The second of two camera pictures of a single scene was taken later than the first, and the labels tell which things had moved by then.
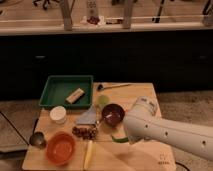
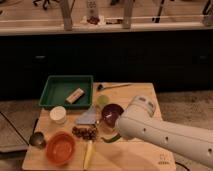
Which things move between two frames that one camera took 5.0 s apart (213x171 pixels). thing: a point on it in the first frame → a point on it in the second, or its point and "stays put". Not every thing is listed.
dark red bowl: x=112 y=114 stays put
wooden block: x=75 y=96 stays put
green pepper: x=120 y=140 → x=112 y=140
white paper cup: x=58 y=114 stays put
